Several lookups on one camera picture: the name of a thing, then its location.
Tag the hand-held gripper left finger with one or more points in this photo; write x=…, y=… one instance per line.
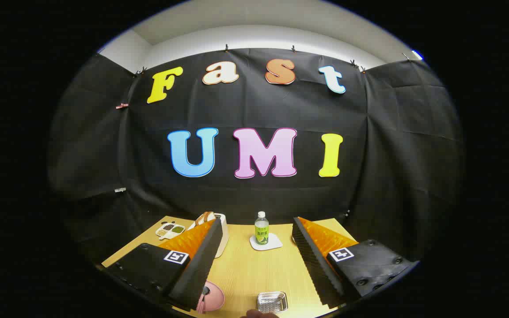
x=199, y=269

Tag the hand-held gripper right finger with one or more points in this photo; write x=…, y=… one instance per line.
x=314, y=265

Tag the pink plate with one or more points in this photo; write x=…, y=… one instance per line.
x=217, y=298

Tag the white toaster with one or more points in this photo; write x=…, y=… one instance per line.
x=223, y=234

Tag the white coaster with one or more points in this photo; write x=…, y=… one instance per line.
x=274, y=244

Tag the white divided snack dish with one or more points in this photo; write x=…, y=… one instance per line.
x=170, y=229

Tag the metal drain basket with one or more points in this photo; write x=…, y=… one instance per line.
x=272, y=302

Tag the green label drink bottle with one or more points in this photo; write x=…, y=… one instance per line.
x=261, y=232

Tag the pink cloth clip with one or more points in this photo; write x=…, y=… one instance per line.
x=122, y=106

